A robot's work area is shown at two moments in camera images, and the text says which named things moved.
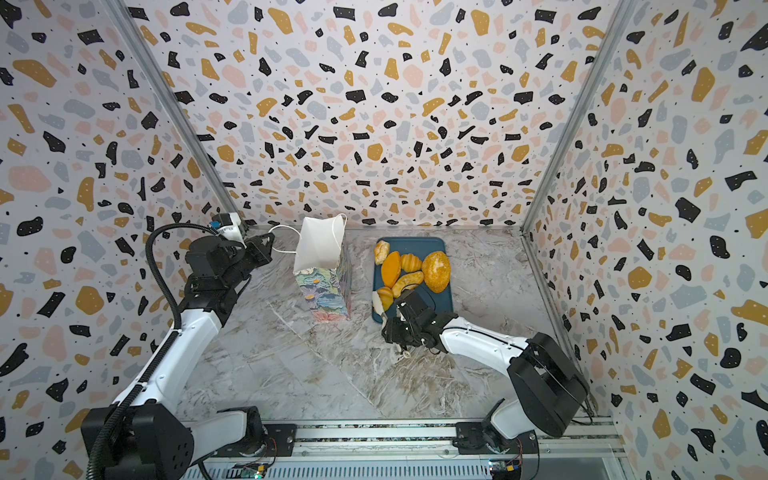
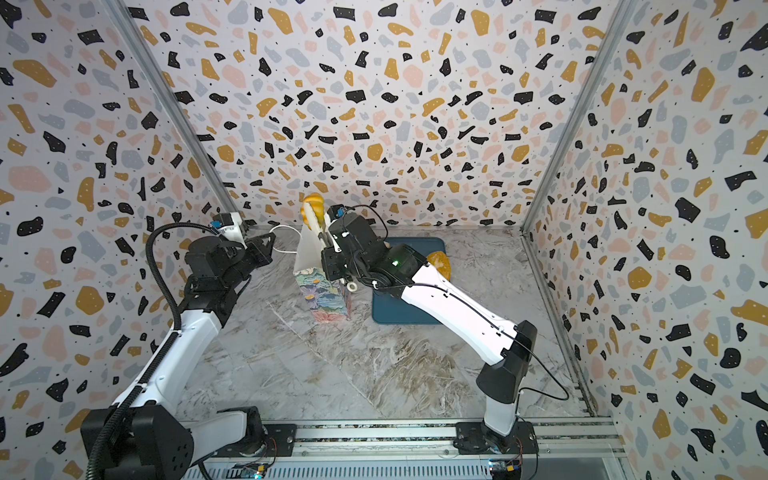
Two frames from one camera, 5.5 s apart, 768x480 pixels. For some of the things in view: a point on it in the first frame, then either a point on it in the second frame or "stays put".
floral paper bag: [321, 268] stays put
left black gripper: [261, 253] stays put
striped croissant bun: [386, 297] to [312, 209]
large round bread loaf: [436, 271] stays put
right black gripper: [405, 324] to [332, 258]
